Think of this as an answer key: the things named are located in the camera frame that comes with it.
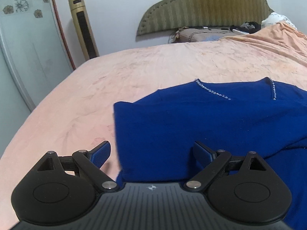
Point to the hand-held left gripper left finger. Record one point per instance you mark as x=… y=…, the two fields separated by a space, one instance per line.
x=100 y=153

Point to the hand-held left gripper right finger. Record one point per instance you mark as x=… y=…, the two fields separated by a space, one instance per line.
x=202 y=153

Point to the blue knit sweater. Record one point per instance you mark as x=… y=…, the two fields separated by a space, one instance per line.
x=182 y=124

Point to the pink bed blanket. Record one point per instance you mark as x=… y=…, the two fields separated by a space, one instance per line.
x=134 y=76

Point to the brown stitched pillow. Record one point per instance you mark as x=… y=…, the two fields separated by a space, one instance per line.
x=199 y=34

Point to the gold tower fan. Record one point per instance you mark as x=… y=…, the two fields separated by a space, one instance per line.
x=84 y=31

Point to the black cloth item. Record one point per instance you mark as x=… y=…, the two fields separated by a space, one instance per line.
x=249 y=25

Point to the orange quilt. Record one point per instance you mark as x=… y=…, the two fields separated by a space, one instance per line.
x=275 y=38

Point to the olive padded headboard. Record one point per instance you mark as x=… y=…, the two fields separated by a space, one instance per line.
x=206 y=7

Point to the white patterned pillow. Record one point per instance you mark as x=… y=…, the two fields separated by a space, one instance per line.
x=275 y=18

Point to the red-brown door frame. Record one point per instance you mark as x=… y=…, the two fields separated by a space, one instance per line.
x=61 y=31

